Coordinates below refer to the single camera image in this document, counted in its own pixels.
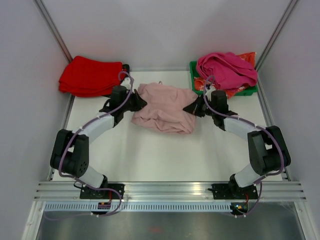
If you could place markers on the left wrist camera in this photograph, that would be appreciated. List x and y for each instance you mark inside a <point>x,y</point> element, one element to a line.
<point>127,83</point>

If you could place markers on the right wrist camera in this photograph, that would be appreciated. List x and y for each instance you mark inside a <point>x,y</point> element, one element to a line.
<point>209,88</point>

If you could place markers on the left aluminium frame post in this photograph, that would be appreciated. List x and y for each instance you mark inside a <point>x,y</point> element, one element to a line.
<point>53,29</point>

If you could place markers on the green plastic bin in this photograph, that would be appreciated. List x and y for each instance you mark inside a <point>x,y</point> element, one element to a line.
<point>197,84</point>

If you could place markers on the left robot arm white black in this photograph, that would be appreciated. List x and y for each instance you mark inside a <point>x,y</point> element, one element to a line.
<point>71,151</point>

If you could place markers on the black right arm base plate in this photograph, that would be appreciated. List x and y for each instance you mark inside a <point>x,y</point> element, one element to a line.
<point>222,191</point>

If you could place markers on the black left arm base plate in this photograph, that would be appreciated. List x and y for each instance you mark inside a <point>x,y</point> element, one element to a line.
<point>116,193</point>

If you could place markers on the slotted grey cable duct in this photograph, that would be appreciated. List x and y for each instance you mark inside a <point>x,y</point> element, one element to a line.
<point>139,206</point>

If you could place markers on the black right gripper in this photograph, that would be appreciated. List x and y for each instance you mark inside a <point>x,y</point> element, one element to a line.
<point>194,107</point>

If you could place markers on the light pink trousers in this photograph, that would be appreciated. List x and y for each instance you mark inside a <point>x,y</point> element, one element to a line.
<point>164,110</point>

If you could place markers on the orange floral trousers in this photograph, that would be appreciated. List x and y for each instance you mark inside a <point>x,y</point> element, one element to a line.
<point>234,74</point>

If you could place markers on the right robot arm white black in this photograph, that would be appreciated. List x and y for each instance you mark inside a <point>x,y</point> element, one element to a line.
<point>267,149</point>

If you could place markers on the magenta crumpled trousers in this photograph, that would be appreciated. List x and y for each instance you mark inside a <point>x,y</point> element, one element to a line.
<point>229,71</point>

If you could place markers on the aluminium frame post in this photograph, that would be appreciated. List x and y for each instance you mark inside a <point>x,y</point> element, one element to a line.
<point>53,29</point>
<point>290,8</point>

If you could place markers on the folded red trousers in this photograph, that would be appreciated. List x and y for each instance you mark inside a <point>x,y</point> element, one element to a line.
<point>87,78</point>

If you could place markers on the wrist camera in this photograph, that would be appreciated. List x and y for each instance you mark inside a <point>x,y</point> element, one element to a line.
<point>209,88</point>
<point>127,83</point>

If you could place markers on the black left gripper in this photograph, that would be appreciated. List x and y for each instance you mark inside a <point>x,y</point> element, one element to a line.
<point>139,103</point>

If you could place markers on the right aluminium frame post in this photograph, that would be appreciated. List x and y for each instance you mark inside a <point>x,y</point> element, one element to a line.
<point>290,8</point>

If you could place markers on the aluminium mounting rail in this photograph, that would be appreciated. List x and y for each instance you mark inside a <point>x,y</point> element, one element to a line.
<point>272,191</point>

